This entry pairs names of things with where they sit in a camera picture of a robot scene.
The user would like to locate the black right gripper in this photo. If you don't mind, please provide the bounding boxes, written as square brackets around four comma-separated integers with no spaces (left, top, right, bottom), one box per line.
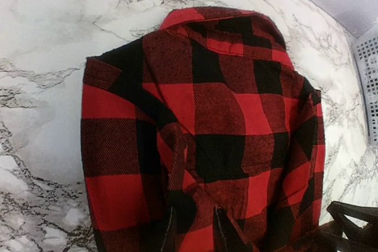
[317,201,377,251]

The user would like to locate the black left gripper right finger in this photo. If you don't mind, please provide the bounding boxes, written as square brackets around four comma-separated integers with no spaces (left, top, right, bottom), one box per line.
[213,207,253,252]

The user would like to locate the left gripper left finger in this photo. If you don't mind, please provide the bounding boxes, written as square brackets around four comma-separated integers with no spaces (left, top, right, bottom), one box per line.
[159,207,177,252]

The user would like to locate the red black plaid shirt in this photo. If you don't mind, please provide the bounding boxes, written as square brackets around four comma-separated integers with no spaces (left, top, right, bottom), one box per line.
[81,7,325,251]

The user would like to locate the white plastic basket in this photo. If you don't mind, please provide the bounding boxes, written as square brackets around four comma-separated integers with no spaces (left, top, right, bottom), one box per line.
[353,32,377,146]

